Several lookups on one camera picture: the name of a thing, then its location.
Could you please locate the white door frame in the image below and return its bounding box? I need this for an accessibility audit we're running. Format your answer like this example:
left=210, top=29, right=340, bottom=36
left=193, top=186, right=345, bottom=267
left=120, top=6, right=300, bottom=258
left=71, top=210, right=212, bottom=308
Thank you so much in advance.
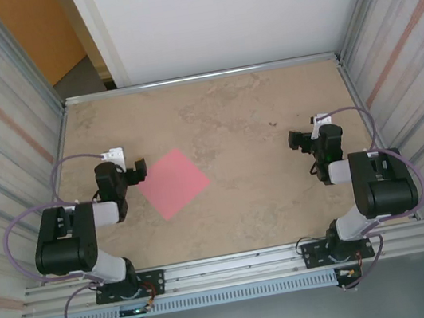
left=68, top=0, right=132, bottom=95

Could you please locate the small board with green light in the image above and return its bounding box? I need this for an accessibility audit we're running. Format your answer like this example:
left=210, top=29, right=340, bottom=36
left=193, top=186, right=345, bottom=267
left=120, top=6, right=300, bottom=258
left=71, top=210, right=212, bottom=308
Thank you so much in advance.
left=116, top=303, right=156, bottom=318

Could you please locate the aluminium corner post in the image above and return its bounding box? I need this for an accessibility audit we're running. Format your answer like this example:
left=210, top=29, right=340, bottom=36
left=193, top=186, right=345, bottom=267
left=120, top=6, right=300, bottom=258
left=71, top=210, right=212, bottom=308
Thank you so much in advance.
left=0, top=0, right=66, bottom=119
left=330, top=0, right=406, bottom=63

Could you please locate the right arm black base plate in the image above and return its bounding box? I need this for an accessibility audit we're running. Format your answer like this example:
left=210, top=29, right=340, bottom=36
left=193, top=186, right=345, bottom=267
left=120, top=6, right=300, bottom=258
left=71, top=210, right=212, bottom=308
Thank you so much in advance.
left=300, top=231, right=375, bottom=270

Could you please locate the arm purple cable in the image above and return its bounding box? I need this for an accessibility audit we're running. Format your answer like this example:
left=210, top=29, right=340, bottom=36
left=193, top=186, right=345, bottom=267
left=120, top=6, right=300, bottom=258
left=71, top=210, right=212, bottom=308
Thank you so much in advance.
left=315, top=96, right=424, bottom=292
left=0, top=149, right=129, bottom=318

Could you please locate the aluminium table side rail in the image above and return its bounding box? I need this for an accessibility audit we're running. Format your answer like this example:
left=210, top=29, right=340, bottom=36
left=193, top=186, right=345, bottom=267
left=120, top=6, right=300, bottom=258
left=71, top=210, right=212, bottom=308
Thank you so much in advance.
left=335, top=49, right=422, bottom=230
left=18, top=103, right=95, bottom=285

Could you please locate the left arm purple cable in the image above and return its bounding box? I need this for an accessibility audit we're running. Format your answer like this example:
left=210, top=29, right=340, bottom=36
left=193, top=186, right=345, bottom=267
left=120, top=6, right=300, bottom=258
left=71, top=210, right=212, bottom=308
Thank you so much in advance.
left=0, top=149, right=129, bottom=318

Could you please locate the grey slotted cable duct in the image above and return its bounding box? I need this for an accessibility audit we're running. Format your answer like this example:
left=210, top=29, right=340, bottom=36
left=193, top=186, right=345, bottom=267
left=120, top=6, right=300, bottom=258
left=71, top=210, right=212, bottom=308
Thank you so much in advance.
left=38, top=270, right=340, bottom=318

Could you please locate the yellow connector plug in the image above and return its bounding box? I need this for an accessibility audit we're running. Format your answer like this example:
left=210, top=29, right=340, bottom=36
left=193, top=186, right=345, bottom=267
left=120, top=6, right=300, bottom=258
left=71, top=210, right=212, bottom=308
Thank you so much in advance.
left=334, top=264, right=364, bottom=282

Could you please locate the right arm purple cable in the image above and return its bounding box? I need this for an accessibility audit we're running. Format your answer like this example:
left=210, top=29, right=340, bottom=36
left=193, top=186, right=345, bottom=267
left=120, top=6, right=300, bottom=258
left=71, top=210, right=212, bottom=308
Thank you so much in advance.
left=315, top=96, right=424, bottom=292

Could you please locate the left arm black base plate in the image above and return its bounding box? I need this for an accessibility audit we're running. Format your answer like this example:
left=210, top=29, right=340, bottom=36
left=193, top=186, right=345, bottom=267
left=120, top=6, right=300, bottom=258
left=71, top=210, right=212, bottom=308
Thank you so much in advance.
left=92, top=268, right=168, bottom=306

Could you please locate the long aluminium table edge rail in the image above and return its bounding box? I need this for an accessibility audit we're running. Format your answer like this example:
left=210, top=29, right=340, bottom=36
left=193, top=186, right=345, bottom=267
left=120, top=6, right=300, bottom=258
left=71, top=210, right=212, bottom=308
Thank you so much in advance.
left=61, top=50, right=344, bottom=109

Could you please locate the wide aluminium mounting rail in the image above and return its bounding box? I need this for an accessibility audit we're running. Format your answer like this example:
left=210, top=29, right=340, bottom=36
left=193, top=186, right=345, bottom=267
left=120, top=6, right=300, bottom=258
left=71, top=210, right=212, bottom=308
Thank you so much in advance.
left=17, top=218, right=424, bottom=318

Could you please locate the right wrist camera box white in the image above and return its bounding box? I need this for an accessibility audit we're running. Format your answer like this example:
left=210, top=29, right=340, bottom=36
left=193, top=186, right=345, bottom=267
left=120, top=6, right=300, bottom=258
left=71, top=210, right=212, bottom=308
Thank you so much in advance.
left=308, top=110, right=336, bottom=139

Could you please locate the orange wooden door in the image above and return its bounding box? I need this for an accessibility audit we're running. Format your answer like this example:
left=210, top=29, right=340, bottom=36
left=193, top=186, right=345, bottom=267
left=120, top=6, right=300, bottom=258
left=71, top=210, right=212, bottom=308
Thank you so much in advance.
left=0, top=0, right=92, bottom=96

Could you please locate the pink cloth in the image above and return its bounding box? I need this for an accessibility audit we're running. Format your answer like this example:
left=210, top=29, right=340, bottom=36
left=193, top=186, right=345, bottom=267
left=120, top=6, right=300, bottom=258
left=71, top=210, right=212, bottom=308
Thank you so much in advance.
left=132, top=143, right=217, bottom=226

